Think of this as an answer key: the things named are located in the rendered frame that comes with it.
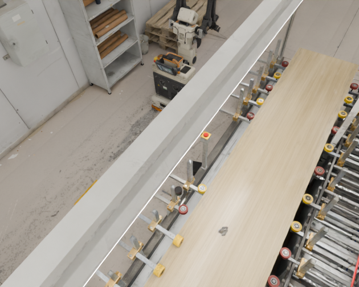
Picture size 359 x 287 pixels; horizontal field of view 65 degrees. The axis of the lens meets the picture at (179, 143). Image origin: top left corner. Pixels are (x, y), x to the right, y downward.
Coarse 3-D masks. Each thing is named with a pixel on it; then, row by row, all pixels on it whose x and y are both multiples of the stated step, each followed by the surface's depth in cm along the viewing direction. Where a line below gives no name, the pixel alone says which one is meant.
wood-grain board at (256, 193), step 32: (288, 64) 339; (320, 64) 337; (352, 64) 335; (288, 96) 307; (320, 96) 305; (256, 128) 281; (288, 128) 280; (320, 128) 278; (256, 160) 259; (288, 160) 257; (224, 192) 240; (256, 192) 239; (288, 192) 238; (192, 224) 224; (224, 224) 223; (256, 224) 222; (288, 224) 221; (192, 256) 209; (224, 256) 209; (256, 256) 208
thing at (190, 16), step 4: (184, 8) 334; (180, 12) 336; (184, 12) 334; (188, 12) 332; (192, 12) 330; (180, 16) 337; (184, 16) 334; (188, 16) 332; (192, 16) 331; (196, 16) 336; (184, 20) 336; (188, 20) 333; (192, 20) 333; (196, 20) 341; (192, 24) 340
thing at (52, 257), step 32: (256, 32) 112; (224, 64) 98; (192, 96) 89; (160, 128) 82; (128, 160) 75; (320, 160) 295; (96, 192) 70; (128, 192) 74; (64, 224) 65; (96, 224) 67; (32, 256) 61; (64, 256) 61
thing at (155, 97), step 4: (152, 96) 406; (156, 96) 404; (160, 96) 404; (152, 100) 407; (156, 100) 403; (160, 100) 400; (164, 100) 399; (168, 100) 398; (152, 104) 418; (156, 104) 409; (156, 108) 416; (160, 108) 410
